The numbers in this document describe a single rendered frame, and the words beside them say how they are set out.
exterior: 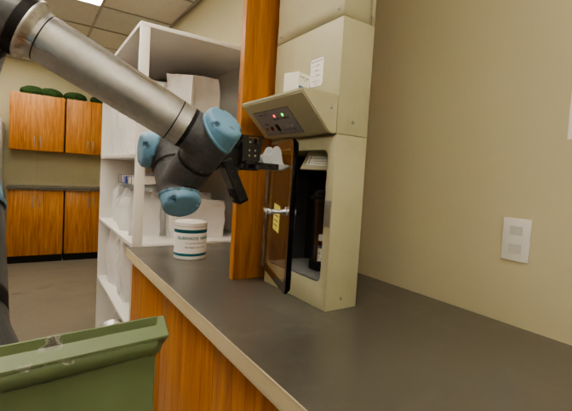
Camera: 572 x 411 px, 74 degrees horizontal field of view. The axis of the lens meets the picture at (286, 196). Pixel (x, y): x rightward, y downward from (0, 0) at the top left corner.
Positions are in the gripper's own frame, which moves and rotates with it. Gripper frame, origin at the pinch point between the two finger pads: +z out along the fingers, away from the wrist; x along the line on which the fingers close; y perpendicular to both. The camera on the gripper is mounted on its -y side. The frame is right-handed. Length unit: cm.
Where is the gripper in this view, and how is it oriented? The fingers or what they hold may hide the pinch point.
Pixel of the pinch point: (283, 168)
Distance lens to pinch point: 98.2
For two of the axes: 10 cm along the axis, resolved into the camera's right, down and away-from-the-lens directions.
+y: 0.6, -10.0, -0.5
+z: 8.3, 0.2, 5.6
